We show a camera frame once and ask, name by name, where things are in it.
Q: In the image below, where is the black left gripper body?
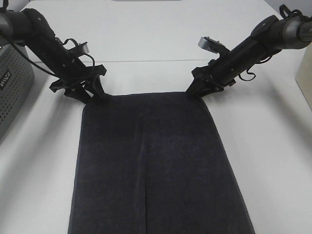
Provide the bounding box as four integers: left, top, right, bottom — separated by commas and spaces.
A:
49, 65, 107, 97

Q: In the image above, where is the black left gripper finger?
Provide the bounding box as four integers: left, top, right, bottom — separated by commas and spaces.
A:
71, 85, 92, 104
86, 76, 111, 101

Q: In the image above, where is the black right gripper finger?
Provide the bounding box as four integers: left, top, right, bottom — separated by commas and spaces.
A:
186, 78, 204, 96
196, 82, 223, 97

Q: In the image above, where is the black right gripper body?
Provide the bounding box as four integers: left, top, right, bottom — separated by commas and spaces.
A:
192, 59, 235, 90

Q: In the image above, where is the dark navy towel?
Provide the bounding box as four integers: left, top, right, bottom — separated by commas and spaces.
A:
68, 92, 254, 234

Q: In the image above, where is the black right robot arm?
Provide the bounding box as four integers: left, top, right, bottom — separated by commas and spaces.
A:
186, 4, 312, 97

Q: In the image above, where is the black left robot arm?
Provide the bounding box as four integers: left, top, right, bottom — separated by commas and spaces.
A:
0, 3, 109, 104

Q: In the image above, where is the grey perforated plastic basket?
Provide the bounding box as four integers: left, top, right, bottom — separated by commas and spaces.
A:
0, 45, 34, 137

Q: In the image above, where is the beige box at right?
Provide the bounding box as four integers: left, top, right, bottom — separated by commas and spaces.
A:
295, 45, 312, 109

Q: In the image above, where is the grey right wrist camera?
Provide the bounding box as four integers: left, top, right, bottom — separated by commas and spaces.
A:
198, 37, 230, 57

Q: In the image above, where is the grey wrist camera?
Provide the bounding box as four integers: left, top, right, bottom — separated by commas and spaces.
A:
198, 37, 230, 57
68, 42, 89, 57

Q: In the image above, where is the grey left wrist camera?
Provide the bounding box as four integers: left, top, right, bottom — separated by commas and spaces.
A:
68, 42, 89, 57

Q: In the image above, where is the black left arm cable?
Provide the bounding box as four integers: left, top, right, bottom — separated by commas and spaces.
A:
0, 29, 96, 81

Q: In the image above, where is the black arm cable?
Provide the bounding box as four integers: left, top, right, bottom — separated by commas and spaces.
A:
0, 29, 96, 81
238, 3, 312, 81

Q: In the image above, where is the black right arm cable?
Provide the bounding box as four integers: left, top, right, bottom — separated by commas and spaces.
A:
238, 3, 312, 81

